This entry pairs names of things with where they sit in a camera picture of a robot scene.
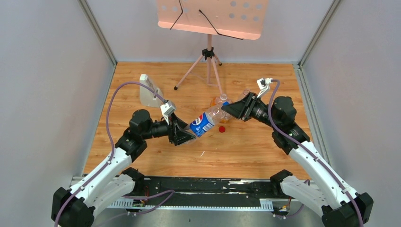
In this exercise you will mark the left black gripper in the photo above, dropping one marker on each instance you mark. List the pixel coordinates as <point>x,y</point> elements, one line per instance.
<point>172,131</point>

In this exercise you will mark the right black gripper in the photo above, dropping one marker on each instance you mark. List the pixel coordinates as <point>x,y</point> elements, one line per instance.
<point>242,109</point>

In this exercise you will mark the blue label pepsi bottle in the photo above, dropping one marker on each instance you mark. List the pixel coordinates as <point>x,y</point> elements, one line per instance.
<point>202,124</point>

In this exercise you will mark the orange label tea bottle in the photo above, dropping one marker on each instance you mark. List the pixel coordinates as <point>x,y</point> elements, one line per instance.
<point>216,111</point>

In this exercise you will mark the red bottle cap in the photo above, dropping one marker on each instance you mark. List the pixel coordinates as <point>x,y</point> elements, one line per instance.
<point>222,129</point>

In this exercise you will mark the red cap water bottle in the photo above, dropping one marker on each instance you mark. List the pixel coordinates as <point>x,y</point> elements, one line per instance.
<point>244,94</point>

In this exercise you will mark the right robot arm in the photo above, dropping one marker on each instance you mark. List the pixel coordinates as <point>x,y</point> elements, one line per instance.
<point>333,200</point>

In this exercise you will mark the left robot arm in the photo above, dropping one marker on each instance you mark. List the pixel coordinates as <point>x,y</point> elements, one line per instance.
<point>113,178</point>

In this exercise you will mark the white wedge stand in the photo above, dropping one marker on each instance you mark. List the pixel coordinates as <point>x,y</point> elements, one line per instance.
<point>148,98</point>

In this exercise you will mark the pink music stand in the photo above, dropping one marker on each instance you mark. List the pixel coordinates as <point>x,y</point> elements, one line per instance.
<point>238,19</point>

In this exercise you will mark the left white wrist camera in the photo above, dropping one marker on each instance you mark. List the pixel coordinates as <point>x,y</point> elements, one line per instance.
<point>167,109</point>

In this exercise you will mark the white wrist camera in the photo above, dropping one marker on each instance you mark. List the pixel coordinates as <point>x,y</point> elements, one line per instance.
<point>264,86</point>
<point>167,109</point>

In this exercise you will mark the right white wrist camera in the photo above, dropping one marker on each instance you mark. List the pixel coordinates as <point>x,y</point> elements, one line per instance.
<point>264,86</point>

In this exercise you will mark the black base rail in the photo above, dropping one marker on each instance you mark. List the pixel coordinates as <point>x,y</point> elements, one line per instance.
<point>208,192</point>

